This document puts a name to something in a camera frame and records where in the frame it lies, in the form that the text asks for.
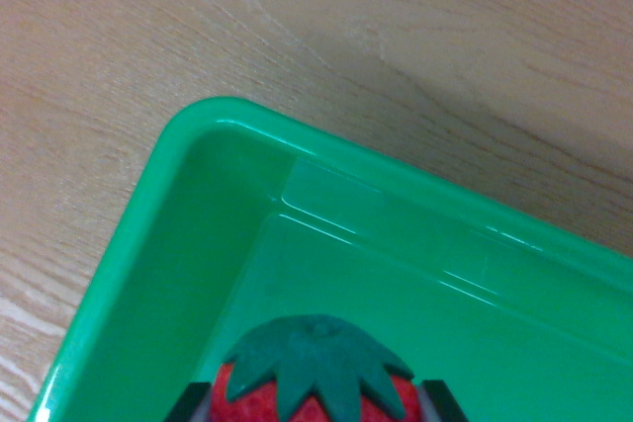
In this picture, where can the red toy strawberry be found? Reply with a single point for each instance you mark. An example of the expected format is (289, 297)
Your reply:
(316, 367)

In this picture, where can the green plastic bin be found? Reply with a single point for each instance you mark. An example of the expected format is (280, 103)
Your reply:
(445, 303)

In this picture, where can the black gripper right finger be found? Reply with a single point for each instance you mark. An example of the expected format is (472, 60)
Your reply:
(440, 402)

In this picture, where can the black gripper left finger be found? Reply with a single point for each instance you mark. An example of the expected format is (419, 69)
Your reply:
(193, 404)

